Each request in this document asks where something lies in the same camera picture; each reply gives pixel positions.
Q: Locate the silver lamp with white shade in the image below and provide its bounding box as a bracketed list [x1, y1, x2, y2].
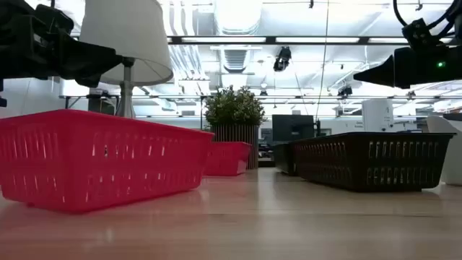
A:
[79, 0, 174, 119]

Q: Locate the potted plant in slatted pot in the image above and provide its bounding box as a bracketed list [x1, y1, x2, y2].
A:
[204, 85, 268, 170]

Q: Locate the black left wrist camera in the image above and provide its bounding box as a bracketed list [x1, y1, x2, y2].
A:
[34, 3, 75, 36]

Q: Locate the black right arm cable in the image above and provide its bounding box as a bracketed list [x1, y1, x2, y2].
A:
[392, 0, 462, 39]

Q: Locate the black overhead camera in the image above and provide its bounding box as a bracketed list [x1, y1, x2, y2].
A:
[273, 45, 292, 72]

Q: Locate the black overhead frame beam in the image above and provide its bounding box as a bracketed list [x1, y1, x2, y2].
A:
[167, 35, 411, 46]

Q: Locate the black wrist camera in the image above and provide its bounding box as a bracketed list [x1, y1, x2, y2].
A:
[401, 17, 440, 51]
[34, 3, 75, 36]

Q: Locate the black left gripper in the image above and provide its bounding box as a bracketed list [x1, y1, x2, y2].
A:
[0, 0, 123, 87]

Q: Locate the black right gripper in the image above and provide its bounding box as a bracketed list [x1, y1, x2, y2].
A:
[353, 45, 462, 90]

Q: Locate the thin hanging cable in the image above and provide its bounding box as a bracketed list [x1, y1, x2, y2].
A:
[314, 0, 330, 122]

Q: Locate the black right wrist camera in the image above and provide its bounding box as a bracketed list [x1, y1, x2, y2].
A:
[401, 17, 440, 51]

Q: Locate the white pillar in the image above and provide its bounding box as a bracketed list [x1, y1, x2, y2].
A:
[362, 99, 394, 133]

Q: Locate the red slotted plastic basket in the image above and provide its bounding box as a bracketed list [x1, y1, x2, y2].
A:
[203, 141, 253, 177]
[0, 109, 215, 215]

